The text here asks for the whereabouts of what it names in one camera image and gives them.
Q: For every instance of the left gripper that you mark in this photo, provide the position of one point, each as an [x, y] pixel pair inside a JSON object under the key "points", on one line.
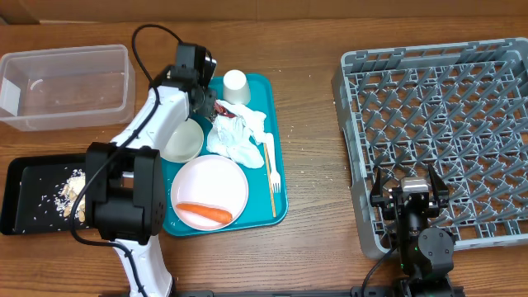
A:
{"points": [[207, 106]]}

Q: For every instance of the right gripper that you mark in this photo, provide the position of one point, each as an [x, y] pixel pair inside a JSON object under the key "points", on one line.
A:
{"points": [[441, 195]]}

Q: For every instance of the red snack wrapper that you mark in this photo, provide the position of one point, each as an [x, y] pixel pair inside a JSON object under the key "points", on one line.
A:
{"points": [[220, 110]]}

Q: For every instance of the large white tissue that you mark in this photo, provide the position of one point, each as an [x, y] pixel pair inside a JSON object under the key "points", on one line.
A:
{"points": [[231, 138]]}

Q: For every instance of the white bowl with rice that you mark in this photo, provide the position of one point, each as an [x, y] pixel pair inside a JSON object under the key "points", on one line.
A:
{"points": [[185, 143]]}

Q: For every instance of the orange carrot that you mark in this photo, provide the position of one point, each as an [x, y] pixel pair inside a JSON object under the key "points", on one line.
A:
{"points": [[217, 215]]}

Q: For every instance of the rice and peanut pile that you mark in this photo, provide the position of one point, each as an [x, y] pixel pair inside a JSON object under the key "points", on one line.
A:
{"points": [[68, 192]]}

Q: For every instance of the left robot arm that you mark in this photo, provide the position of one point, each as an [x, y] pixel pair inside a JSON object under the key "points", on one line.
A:
{"points": [[125, 197]]}

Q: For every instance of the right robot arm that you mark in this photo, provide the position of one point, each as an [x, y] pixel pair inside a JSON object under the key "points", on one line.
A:
{"points": [[425, 252]]}

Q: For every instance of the grey dishwasher rack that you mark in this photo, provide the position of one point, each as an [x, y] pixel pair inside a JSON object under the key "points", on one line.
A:
{"points": [[461, 108]]}

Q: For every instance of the white paper cup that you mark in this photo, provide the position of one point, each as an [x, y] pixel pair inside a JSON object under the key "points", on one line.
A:
{"points": [[236, 88]]}

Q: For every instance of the small crumpled white tissue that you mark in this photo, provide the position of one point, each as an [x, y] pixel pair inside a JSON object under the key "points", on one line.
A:
{"points": [[254, 120]]}

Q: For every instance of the wooden chopstick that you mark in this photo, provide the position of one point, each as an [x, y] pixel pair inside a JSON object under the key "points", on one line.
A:
{"points": [[270, 181]]}

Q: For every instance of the white round plate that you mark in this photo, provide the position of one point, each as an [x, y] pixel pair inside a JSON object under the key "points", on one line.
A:
{"points": [[213, 181]]}

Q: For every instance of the teal serving tray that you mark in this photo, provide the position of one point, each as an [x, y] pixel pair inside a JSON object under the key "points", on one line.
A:
{"points": [[262, 208]]}

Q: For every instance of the white plastic fork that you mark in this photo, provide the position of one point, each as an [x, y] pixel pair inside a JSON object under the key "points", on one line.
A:
{"points": [[275, 176]]}

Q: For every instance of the clear plastic bin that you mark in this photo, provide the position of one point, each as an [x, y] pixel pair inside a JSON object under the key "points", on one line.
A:
{"points": [[65, 88]]}

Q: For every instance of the black plastic tray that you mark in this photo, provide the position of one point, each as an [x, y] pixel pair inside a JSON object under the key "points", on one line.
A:
{"points": [[32, 202]]}

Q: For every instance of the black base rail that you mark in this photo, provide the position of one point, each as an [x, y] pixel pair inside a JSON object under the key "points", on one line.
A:
{"points": [[370, 291]]}

